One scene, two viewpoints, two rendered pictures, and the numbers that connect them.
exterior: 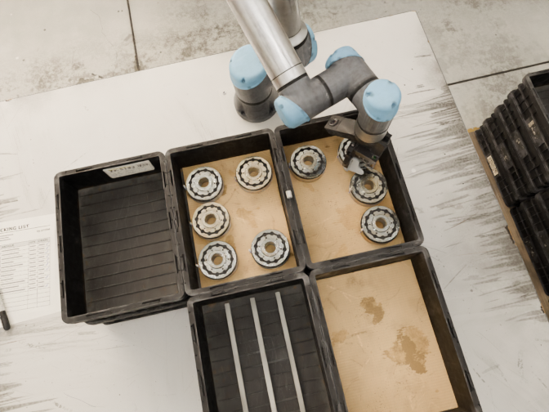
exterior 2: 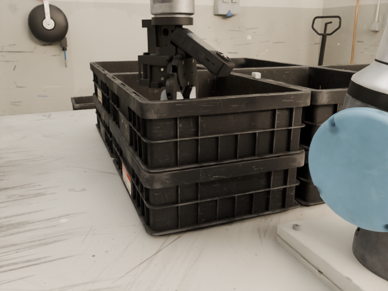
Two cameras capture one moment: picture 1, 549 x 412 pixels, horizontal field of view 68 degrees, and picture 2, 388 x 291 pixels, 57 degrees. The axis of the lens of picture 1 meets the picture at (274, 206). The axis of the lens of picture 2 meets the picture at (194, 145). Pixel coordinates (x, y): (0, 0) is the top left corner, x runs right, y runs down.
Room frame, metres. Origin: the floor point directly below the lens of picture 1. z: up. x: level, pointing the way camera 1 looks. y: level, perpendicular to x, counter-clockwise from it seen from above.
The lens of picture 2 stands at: (1.08, -0.37, 1.03)
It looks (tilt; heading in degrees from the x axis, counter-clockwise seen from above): 18 degrees down; 166
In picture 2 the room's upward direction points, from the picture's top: straight up
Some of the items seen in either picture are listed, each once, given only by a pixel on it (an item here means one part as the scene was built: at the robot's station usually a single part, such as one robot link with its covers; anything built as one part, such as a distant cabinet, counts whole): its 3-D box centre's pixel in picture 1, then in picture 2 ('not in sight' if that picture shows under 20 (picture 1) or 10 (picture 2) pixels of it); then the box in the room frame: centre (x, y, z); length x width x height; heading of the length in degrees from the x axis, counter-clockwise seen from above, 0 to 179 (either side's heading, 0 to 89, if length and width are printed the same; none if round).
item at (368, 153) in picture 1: (368, 142); (169, 53); (0.43, -0.25, 0.99); 0.09 x 0.08 x 0.12; 51
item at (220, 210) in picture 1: (211, 220); not in sight; (0.32, 0.18, 0.86); 0.10 x 0.10 x 0.01
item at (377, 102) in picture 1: (377, 106); not in sight; (0.44, -0.24, 1.15); 0.09 x 0.08 x 0.11; 26
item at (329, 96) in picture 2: (232, 208); (312, 80); (0.32, 0.11, 0.92); 0.40 x 0.30 x 0.02; 6
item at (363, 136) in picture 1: (372, 124); (171, 4); (0.44, -0.25, 1.07); 0.08 x 0.08 x 0.05
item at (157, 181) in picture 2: not in sight; (191, 159); (0.36, -0.19, 0.76); 0.40 x 0.30 x 0.12; 6
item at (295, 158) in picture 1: (308, 161); not in sight; (0.46, -0.11, 0.86); 0.10 x 0.10 x 0.01
